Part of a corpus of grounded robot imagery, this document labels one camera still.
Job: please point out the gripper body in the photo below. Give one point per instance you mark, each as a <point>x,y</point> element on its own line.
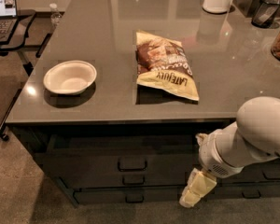
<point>210,154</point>

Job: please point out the dark grey top drawer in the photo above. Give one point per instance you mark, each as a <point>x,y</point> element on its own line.
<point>124,154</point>

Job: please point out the dark grey drawer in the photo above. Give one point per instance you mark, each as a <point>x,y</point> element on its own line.
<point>129,195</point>
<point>119,181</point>
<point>124,154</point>

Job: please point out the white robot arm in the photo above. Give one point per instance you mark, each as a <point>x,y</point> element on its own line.
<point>253,138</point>

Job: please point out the dark grey right drawer unit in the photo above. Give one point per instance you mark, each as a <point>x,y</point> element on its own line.
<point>255,181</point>

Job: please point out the dark grey bottom drawer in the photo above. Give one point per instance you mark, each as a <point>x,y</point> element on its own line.
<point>129,195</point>

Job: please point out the dark grey middle drawer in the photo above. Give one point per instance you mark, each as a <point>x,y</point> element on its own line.
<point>119,181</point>

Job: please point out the yellow brown chip bag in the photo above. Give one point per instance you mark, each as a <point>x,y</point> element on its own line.
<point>162,64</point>

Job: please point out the white paper bowl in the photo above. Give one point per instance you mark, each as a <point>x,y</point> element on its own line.
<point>70,78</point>

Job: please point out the black mesh utensil holder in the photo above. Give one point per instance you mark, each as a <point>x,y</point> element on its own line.
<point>264,15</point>

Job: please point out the clear plastic water bottle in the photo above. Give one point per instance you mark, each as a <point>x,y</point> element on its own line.
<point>55,16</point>

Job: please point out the black rolling laptop stand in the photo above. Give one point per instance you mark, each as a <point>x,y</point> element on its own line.
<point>18,39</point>

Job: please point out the black top drawer handle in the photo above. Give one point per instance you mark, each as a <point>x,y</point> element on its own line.
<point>132,165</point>

